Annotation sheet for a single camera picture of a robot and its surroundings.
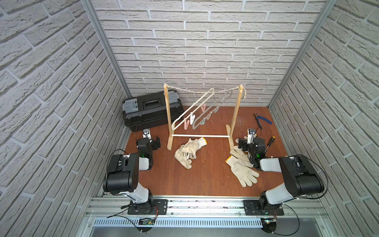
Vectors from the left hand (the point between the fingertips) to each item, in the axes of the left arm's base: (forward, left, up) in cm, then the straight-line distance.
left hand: (150, 134), depth 94 cm
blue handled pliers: (+17, -79, -5) cm, 81 cm away
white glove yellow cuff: (-8, -27, -1) cm, 29 cm away
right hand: (-2, -65, 0) cm, 65 cm away
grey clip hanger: (+4, -39, +21) cm, 45 cm away
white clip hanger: (0, -27, +18) cm, 32 cm away
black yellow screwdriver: (-4, -81, -4) cm, 81 cm away
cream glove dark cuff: (-14, -22, -5) cm, 27 cm away
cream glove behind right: (-11, -58, -5) cm, 59 cm away
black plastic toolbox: (+13, 0, +10) cm, 17 cm away
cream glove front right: (-21, -57, -4) cm, 61 cm away
